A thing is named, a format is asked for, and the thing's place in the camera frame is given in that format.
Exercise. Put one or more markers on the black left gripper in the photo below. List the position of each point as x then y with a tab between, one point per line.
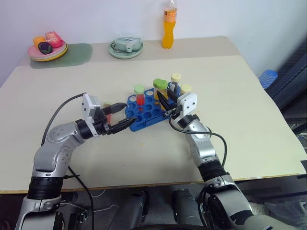
102	124

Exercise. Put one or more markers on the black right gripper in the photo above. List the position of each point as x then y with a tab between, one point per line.
174	111

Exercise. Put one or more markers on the green-capped pale red test tube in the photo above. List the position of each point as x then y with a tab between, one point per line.
108	115

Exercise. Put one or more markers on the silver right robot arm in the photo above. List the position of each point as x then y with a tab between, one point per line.
204	148

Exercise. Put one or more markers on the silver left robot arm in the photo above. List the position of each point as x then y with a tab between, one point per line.
54	151

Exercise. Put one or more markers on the green-capped yellow test tube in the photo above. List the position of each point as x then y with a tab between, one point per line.
157	84
164	85

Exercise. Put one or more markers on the yellow-capped clear test tube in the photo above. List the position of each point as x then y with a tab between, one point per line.
185	89

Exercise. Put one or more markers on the yellow-capped dark test tube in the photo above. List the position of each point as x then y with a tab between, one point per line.
175	77

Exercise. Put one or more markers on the blue test tube rack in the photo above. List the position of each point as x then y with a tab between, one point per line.
146	112

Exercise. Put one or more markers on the green-capped bright red test tube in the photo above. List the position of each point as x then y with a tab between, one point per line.
139	95

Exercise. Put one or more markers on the pale green plate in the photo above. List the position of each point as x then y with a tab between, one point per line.
124	53

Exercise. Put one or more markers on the orange soda bottle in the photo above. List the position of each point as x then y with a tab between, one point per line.
169	26

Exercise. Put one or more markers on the clear glass cup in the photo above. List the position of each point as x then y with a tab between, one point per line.
128	36

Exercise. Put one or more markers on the green placemat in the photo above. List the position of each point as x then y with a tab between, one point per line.
76	54

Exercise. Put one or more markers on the yellow plate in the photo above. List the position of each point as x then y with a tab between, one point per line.
54	58

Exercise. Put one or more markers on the dark grey robot leg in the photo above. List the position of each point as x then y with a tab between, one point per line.
130	208
185	206

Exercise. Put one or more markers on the dark purple toy food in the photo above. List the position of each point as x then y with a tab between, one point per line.
45	47

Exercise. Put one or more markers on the pink toy food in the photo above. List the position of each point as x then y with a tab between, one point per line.
54	38

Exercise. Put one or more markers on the blue ribbed cap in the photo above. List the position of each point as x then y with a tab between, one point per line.
268	77

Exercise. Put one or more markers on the pink plate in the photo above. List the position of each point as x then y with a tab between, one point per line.
33	51

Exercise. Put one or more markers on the orange toy food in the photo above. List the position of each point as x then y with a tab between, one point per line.
38	40

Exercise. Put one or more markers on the black mesh chair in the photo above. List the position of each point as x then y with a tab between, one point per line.
291	76

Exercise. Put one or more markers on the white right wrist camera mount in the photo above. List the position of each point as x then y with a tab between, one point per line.
188	103

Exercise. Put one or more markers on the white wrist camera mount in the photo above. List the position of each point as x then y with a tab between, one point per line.
188	103
86	105

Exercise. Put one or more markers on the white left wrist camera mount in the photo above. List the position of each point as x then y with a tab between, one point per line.
86	105

